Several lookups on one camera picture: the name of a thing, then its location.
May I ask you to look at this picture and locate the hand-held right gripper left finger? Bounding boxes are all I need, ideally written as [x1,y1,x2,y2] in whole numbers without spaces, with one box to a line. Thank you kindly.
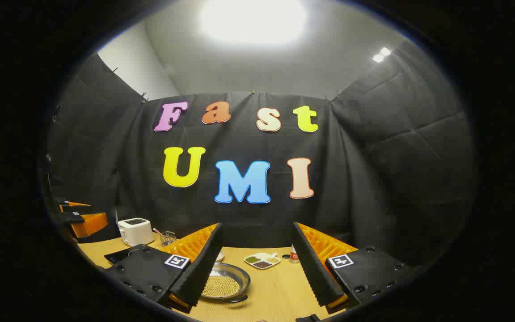
[104,223,223,314]

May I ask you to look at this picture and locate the white toaster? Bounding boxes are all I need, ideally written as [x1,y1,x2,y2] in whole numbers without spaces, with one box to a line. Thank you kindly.
[118,218,154,247]

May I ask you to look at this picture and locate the pile of soybeans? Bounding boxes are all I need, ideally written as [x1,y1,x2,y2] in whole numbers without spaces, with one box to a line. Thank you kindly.
[203,275,240,298]

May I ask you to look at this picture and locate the black backdrop cloth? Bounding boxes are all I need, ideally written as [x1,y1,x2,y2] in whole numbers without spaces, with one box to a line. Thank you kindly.
[45,40,477,269]

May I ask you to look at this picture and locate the stainless steel pot black handles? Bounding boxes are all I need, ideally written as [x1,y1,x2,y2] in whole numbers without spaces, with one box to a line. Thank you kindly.
[202,262,251,304]

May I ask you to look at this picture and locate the black induction cooktop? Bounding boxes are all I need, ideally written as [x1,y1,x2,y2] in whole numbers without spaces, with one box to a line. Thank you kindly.
[104,245,144,265]

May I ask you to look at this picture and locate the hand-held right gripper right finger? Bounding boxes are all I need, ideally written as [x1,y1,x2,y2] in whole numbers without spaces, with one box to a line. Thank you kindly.
[291,221,419,315]

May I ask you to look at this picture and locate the white divided bean dish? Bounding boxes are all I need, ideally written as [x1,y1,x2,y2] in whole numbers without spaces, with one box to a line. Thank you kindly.
[244,252,282,270]

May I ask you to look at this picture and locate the large ceiling light panel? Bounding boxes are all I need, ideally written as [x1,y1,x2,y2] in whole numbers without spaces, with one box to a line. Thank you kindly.
[199,0,307,45]

